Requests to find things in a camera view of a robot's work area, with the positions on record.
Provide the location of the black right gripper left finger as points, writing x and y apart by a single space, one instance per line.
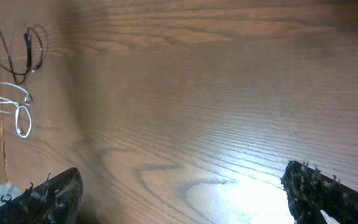
57 200

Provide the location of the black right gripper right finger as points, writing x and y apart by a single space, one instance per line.
309 193

